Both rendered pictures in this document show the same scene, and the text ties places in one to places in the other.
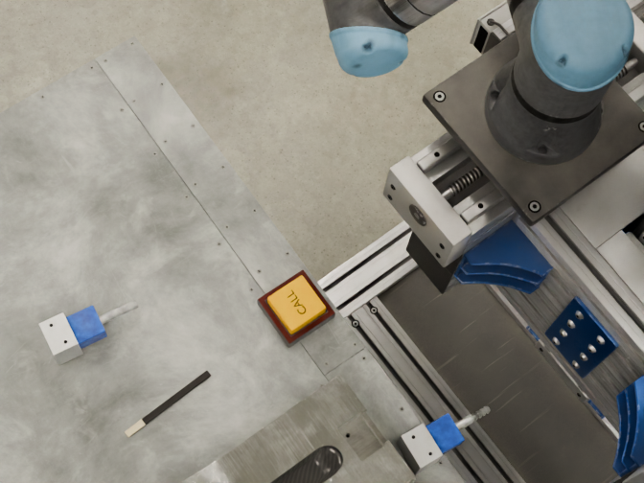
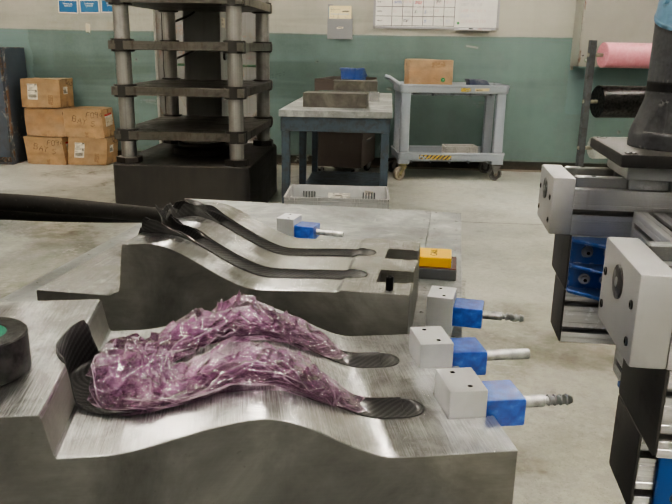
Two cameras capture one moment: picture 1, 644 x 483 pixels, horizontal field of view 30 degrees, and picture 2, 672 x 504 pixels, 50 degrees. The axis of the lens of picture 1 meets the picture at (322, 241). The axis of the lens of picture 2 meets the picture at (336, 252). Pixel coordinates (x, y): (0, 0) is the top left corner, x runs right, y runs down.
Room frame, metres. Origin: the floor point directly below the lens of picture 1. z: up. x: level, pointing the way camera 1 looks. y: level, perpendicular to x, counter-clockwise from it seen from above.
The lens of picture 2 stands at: (-0.36, -0.85, 1.18)
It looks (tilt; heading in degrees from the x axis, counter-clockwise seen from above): 16 degrees down; 53
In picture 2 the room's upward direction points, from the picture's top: 1 degrees clockwise
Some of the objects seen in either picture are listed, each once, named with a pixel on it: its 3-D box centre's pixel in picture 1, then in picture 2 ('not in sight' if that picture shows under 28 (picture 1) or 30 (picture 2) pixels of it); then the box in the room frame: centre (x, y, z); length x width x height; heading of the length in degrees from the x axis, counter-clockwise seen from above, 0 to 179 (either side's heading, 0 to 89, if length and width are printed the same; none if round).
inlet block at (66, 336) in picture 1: (93, 323); (311, 231); (0.43, 0.29, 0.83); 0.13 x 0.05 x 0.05; 126
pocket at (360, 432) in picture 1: (362, 437); (401, 266); (0.32, -0.09, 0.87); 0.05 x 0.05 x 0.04; 44
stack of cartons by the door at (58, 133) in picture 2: not in sight; (70, 121); (1.81, 6.57, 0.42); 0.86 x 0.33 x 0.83; 139
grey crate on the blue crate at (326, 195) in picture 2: not in sight; (337, 203); (2.13, 2.50, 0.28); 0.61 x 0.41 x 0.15; 139
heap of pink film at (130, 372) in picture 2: not in sight; (225, 349); (-0.06, -0.27, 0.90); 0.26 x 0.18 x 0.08; 151
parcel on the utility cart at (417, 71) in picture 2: not in sight; (428, 75); (4.38, 4.15, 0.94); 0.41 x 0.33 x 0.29; 147
